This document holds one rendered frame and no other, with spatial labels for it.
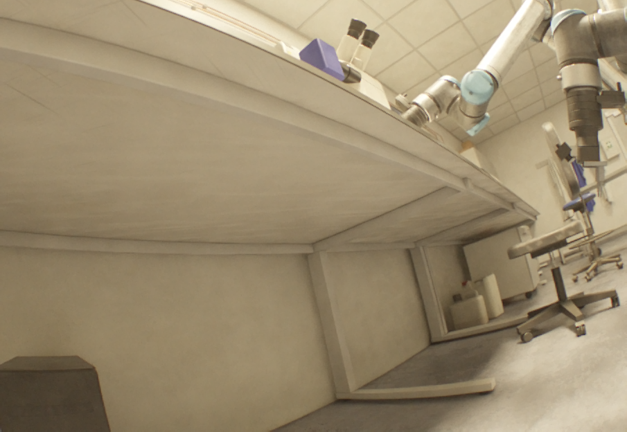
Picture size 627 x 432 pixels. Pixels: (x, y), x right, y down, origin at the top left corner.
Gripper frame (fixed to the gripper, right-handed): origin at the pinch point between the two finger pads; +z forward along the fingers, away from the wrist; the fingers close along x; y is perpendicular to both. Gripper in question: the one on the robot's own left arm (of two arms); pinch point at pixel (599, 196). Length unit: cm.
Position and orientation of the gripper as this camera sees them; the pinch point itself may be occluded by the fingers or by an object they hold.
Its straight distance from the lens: 70.9
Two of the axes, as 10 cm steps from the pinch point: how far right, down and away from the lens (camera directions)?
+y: -7.3, -0.3, 6.8
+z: -0.1, 10.0, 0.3
